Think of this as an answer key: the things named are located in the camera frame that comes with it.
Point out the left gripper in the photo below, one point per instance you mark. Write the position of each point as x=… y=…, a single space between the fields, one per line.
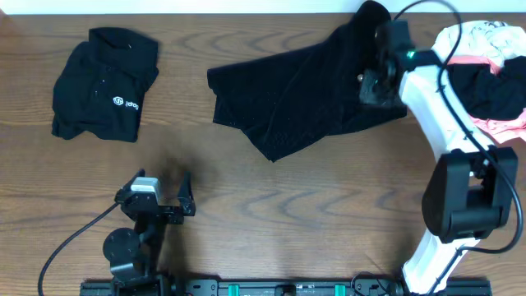
x=175 y=218

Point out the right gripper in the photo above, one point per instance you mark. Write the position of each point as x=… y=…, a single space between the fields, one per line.
x=365 y=93

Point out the black velvet garment with buttons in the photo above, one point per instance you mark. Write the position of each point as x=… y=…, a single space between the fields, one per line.
x=286 y=102

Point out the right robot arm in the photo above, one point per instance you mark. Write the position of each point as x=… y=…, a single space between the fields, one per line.
x=471 y=190

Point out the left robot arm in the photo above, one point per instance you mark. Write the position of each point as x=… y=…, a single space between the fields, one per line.
x=133 y=254

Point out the pink and white garment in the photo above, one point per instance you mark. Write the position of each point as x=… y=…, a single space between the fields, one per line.
x=486 y=42

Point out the dark navy crumpled garment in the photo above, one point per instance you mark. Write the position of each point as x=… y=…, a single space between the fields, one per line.
x=485 y=95

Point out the folded black polo shirt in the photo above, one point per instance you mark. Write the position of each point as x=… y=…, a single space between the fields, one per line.
x=103 y=85

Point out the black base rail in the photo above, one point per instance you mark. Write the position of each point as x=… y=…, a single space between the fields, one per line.
x=360 y=286

